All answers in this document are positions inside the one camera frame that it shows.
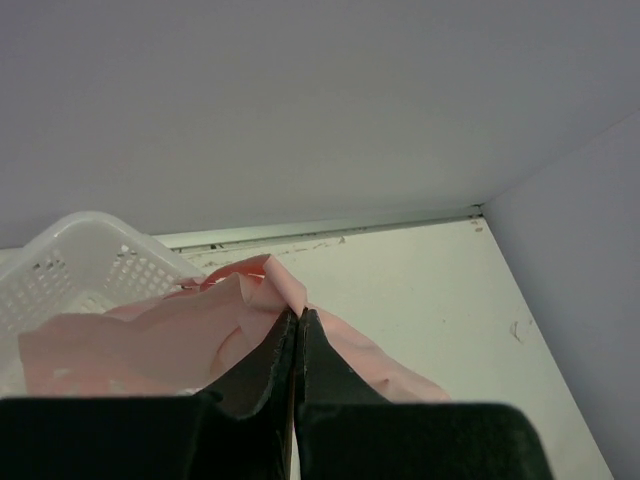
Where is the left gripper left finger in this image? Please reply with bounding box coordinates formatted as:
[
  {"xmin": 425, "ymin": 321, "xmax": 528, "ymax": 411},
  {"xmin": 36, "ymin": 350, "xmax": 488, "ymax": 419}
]
[{"xmin": 1, "ymin": 310, "xmax": 297, "ymax": 479}]

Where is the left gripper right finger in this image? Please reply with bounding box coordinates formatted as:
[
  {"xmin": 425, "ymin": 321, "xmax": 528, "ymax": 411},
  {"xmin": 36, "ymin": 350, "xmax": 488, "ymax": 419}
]
[{"xmin": 295, "ymin": 310, "xmax": 543, "ymax": 479}]

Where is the white plastic basket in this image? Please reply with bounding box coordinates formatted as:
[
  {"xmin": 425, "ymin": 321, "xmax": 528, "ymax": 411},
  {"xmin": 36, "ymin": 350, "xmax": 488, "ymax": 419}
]
[{"xmin": 1, "ymin": 212, "xmax": 201, "ymax": 396}]

